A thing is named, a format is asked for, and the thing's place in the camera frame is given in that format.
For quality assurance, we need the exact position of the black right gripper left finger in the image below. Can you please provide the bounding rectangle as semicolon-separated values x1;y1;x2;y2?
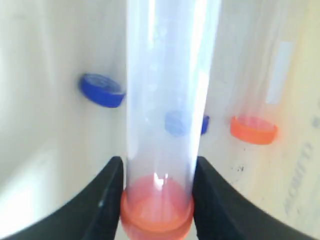
0;156;124;240

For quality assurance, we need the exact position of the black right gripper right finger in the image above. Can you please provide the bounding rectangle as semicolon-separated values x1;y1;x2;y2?
192;156;320;240

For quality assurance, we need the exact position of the blue-capped clear tube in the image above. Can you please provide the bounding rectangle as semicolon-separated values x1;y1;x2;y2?
164;109;211;137

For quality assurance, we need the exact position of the orange-capped clear tube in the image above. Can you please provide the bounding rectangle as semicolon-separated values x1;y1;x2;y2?
120;0;221;240
230;24;294;145

